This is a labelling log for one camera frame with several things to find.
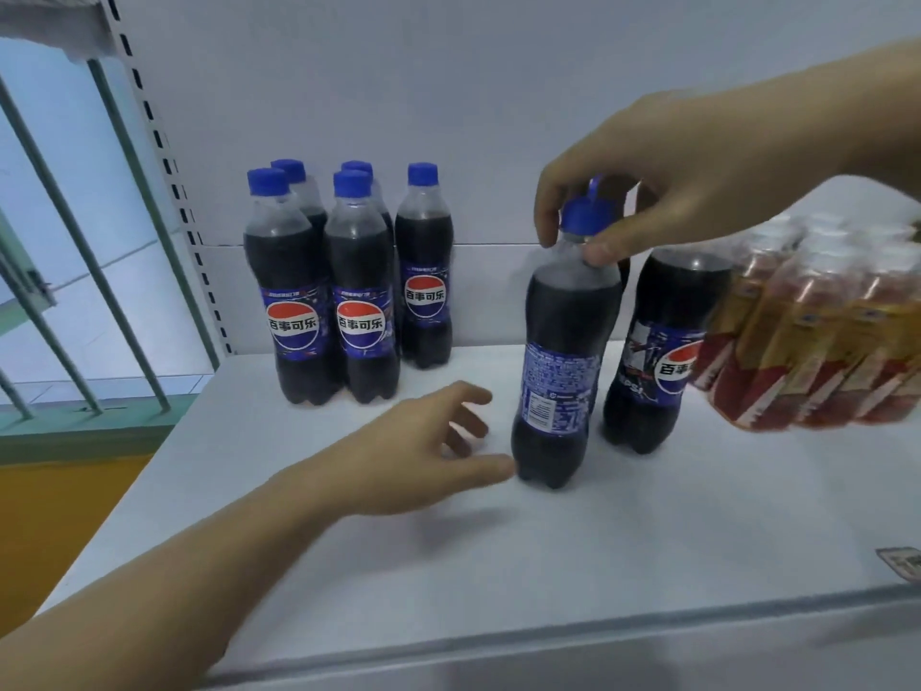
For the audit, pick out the green metal window grille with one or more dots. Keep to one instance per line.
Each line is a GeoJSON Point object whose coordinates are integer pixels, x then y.
{"type": "Point", "coordinates": [79, 244]}

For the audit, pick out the blue-capped cola bottle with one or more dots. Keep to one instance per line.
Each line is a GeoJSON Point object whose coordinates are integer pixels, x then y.
{"type": "Point", "coordinates": [360, 280]}
{"type": "Point", "coordinates": [308, 197]}
{"type": "Point", "coordinates": [565, 366]}
{"type": "Point", "coordinates": [381, 205]}
{"type": "Point", "coordinates": [623, 190]}
{"type": "Point", "coordinates": [291, 280]}
{"type": "Point", "coordinates": [662, 309]}
{"type": "Point", "coordinates": [424, 244]}

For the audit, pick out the person's right forearm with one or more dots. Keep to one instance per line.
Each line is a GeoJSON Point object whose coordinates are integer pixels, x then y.
{"type": "Point", "coordinates": [856, 115]}

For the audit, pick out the person's right hand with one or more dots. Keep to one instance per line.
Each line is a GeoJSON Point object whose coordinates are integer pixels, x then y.
{"type": "Point", "coordinates": [683, 165]}

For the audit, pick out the perforated white shelf upright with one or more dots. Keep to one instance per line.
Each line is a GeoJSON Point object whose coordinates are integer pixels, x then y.
{"type": "Point", "coordinates": [169, 172]}

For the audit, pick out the person's left forearm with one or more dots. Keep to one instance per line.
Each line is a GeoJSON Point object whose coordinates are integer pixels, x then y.
{"type": "Point", "coordinates": [165, 575]}

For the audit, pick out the person's left middle finger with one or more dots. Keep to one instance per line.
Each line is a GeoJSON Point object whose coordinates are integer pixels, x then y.
{"type": "Point", "coordinates": [471, 420]}

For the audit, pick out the white metal shelf board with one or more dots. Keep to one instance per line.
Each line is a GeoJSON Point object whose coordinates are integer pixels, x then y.
{"type": "Point", "coordinates": [575, 561]}

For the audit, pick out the person's left thumb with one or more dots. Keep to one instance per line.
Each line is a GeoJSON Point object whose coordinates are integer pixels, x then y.
{"type": "Point", "coordinates": [482, 471]}

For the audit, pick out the shrink-wrapped pack of tea bottles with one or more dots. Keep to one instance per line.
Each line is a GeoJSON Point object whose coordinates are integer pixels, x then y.
{"type": "Point", "coordinates": [813, 330]}

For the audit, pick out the person's left hand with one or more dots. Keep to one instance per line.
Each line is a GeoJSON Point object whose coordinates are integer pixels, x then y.
{"type": "Point", "coordinates": [403, 460]}

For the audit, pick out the shelf price tag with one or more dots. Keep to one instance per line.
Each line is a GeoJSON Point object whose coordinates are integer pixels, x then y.
{"type": "Point", "coordinates": [901, 564]}

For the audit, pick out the person's right thumb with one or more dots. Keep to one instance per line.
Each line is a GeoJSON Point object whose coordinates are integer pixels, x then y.
{"type": "Point", "coordinates": [611, 246]}

